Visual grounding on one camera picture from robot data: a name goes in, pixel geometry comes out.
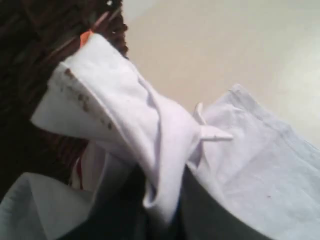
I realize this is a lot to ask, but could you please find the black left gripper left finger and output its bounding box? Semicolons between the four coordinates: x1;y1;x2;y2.
57;163;156;240

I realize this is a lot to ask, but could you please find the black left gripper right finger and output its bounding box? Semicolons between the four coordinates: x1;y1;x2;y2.
174;164;271;240

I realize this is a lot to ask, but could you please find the white t-shirt red logo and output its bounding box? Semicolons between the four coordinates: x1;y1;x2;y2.
0;34;320;240

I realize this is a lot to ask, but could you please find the dark brown wicker basket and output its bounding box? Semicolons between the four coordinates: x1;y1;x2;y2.
0;0;128;193

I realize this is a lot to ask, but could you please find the orange clothing tag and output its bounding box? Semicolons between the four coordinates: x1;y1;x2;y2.
79;30;93;48

